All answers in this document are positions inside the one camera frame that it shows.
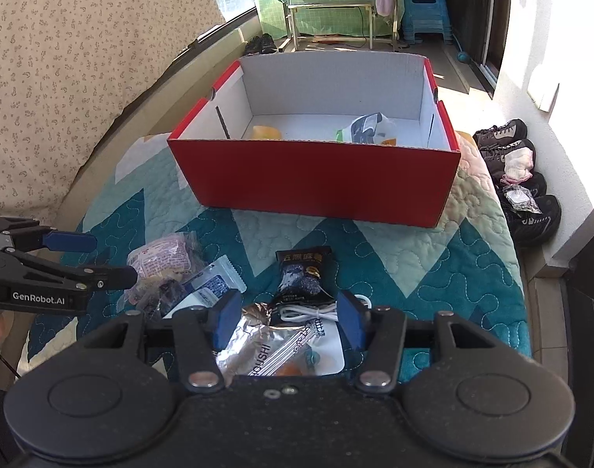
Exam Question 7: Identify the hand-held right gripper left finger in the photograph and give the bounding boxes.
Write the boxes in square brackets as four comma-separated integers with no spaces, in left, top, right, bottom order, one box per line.
[77,290,244,393]

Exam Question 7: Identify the silver foil packet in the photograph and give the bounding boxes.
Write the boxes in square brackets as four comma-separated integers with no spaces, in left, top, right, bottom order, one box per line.
[214,302,346,378]

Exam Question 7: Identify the brown shoe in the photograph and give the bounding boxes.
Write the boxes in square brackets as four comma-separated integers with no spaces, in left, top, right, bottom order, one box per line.
[472,118,528,149]
[479,139,536,177]

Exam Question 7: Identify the white cable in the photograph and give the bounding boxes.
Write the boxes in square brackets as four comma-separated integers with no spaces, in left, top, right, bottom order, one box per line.
[280,294,373,325]

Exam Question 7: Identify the black snack packet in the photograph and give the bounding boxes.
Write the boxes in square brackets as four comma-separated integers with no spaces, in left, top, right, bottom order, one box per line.
[270,245,337,314]

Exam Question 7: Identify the dark sliding door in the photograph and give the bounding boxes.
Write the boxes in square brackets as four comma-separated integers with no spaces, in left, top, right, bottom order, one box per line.
[443,0,514,94]

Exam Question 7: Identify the red cardboard box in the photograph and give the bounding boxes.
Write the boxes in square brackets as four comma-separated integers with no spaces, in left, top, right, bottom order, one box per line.
[167,53,462,229]

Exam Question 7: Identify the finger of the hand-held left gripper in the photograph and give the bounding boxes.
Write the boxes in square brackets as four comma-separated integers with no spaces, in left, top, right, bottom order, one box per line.
[0,217,99,254]
[1,248,138,293]

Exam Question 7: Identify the white pink cloth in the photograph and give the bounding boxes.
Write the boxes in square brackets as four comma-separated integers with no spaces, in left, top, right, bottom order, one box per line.
[502,149,535,183]

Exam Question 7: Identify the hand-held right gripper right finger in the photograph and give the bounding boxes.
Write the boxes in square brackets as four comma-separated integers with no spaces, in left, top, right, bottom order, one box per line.
[336,290,534,393]

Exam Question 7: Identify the teal quilted blanket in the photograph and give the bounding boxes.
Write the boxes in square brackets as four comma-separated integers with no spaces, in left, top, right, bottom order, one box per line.
[26,131,532,376]

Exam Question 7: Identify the floral curtain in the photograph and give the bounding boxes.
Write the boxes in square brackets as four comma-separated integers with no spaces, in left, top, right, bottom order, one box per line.
[0,0,227,227]

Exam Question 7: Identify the stack of blue plastic stools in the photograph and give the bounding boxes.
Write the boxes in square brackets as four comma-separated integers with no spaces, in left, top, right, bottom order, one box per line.
[401,0,454,44]

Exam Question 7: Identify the black shoe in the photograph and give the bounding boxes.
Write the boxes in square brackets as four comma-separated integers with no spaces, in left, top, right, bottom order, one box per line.
[502,195,562,247]
[496,170,548,206]

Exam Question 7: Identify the small clear plastic bag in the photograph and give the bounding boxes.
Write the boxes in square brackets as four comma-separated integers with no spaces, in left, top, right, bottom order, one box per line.
[502,183,542,215]

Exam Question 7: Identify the blue white wipes packet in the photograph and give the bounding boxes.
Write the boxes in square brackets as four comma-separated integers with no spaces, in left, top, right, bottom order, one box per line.
[163,255,247,320]

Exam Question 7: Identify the white green packet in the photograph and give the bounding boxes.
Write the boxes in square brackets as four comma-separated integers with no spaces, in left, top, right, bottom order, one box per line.
[335,112,399,146]

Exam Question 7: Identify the pink snack packet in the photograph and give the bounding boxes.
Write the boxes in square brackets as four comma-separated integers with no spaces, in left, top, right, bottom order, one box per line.
[127,232,206,284]

